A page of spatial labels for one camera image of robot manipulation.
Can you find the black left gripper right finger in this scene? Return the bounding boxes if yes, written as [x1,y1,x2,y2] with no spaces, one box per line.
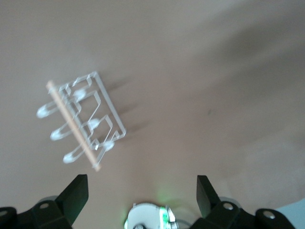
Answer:
[190,175,294,229]

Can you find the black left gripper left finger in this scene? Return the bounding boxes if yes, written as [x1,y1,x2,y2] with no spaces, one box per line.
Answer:
[0,174,89,229]

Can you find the white wire cup holder rack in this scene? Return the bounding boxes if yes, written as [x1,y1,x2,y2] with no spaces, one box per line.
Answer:
[35,70,127,172]

